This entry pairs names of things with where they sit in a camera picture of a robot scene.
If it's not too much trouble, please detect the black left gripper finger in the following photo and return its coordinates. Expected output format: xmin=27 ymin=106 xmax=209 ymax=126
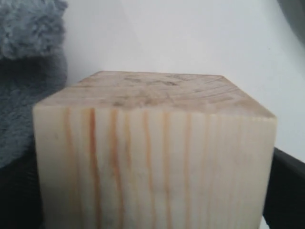
xmin=263 ymin=148 xmax=305 ymax=229

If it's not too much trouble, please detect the light wooden cube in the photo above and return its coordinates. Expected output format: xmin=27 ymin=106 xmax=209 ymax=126
xmin=33 ymin=71 xmax=277 ymax=229

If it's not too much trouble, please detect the grey fleece towel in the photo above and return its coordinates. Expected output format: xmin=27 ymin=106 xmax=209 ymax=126
xmin=0 ymin=0 xmax=69 ymax=229

